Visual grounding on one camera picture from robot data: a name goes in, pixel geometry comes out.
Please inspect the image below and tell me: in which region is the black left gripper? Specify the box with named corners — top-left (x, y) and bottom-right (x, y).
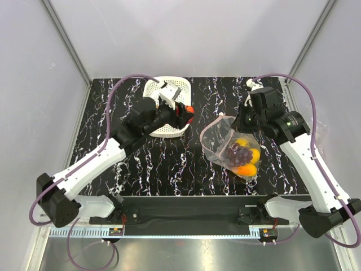
top-left (143, 98), bottom-right (194, 137)

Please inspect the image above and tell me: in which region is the red strawberry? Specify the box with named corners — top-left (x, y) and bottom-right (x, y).
top-left (185, 106), bottom-right (195, 114)

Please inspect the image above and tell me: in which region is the yellow lemon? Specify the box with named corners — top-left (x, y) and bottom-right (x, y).
top-left (250, 148), bottom-right (261, 164)
top-left (235, 138), bottom-right (250, 147)

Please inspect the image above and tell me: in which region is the clear pink-dotted zip bag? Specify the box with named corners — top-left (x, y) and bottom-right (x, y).
top-left (200, 113), bottom-right (261, 178)

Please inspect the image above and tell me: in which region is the dark red grape bunch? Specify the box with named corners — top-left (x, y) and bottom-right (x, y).
top-left (224, 143), bottom-right (252, 168)

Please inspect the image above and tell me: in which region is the orange mango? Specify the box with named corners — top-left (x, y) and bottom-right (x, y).
top-left (231, 164), bottom-right (257, 177)

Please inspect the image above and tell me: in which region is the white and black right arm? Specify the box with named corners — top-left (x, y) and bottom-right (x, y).
top-left (231, 84), bottom-right (360, 238)

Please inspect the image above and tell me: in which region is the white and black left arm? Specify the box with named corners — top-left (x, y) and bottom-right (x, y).
top-left (37, 98), bottom-right (194, 228)

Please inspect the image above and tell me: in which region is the white perforated plastic basket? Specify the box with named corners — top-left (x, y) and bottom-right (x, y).
top-left (143, 76), bottom-right (192, 138)

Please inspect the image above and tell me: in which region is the pile of spare plastic bags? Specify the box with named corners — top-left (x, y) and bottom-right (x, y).
top-left (315, 118), bottom-right (329, 161)

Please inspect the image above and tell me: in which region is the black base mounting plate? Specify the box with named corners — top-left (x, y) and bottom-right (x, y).
top-left (90, 195), bottom-right (288, 237)

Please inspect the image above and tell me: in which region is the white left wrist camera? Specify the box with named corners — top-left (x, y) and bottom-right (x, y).
top-left (158, 81), bottom-right (181, 110)

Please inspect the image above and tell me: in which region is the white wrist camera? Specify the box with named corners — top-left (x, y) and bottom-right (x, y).
top-left (244, 78), bottom-right (263, 107)
top-left (158, 81), bottom-right (181, 110)

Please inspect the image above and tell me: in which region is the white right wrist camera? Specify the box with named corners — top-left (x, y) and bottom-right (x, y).
top-left (244, 78), bottom-right (263, 107)

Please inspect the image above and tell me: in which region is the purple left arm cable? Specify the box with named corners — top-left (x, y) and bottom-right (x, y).
top-left (29, 73), bottom-right (164, 270)

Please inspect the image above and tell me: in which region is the aluminium frame rail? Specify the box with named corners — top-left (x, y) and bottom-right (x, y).
top-left (34, 206), bottom-right (101, 227)

